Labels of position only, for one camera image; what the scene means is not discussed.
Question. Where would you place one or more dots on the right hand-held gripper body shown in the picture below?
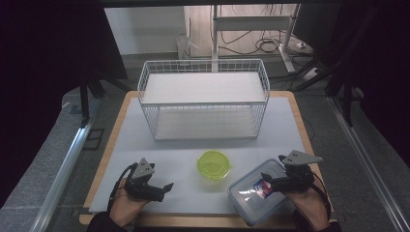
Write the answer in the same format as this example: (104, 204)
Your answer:
(295, 175)

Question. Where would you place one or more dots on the white power strip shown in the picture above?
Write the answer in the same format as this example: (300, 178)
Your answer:
(311, 74)

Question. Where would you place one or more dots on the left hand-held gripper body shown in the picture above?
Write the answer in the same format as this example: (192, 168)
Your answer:
(139, 180)

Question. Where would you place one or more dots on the clear rectangular food container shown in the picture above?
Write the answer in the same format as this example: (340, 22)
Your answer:
(251, 193)

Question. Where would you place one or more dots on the green round container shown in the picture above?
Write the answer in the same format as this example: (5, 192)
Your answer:
(214, 165)

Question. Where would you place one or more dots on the black curtain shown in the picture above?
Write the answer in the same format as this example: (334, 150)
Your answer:
(380, 64)
(48, 64)

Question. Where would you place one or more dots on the black square floor frame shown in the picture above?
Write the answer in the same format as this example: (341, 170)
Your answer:
(94, 138)

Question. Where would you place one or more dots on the white table mat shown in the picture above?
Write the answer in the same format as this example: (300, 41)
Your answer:
(180, 154)

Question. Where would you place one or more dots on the person's right hand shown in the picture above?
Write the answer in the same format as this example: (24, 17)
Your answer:
(307, 206)

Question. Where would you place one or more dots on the white metal desk frame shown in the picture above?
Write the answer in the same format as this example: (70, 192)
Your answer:
(251, 23)

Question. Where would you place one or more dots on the aluminium rail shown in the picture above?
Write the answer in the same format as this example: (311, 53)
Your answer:
(63, 174)
(367, 167)

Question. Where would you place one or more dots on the person's left hand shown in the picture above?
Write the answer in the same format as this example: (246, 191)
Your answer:
(124, 206)

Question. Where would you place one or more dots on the black metal stand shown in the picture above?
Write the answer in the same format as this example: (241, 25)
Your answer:
(85, 100)
(347, 103)

